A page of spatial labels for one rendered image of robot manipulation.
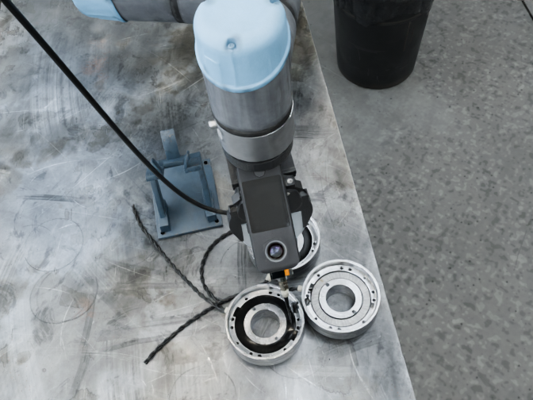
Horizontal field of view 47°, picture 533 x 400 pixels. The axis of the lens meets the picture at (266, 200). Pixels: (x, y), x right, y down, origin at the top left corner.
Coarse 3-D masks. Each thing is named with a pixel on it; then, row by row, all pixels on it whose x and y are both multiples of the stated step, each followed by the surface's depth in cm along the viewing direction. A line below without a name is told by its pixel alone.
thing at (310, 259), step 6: (312, 222) 88; (312, 228) 88; (318, 228) 87; (300, 234) 88; (312, 234) 88; (318, 234) 86; (300, 240) 87; (318, 240) 86; (300, 246) 87; (312, 246) 87; (318, 246) 85; (252, 252) 86; (312, 252) 86; (318, 252) 87; (252, 258) 86; (306, 258) 86; (312, 258) 85; (300, 264) 84; (306, 264) 85; (312, 264) 86; (294, 270) 84; (300, 270) 85; (306, 270) 86; (288, 276) 86; (294, 276) 86
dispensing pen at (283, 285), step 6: (270, 276) 76; (276, 276) 75; (282, 276) 75; (282, 282) 78; (282, 288) 78; (288, 288) 78; (282, 294) 79; (288, 294) 79; (288, 300) 79; (288, 306) 80; (288, 312) 80
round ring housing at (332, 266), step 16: (320, 272) 85; (352, 272) 84; (368, 272) 83; (304, 288) 82; (336, 288) 84; (352, 288) 83; (368, 288) 83; (304, 304) 81; (320, 304) 82; (320, 320) 81; (368, 320) 79; (336, 336) 80; (352, 336) 80
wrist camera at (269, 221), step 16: (240, 176) 61; (256, 176) 61; (272, 176) 61; (240, 192) 61; (256, 192) 61; (272, 192) 61; (256, 208) 61; (272, 208) 61; (288, 208) 61; (256, 224) 61; (272, 224) 61; (288, 224) 61; (256, 240) 61; (272, 240) 61; (288, 240) 61; (256, 256) 61; (272, 256) 61; (288, 256) 61
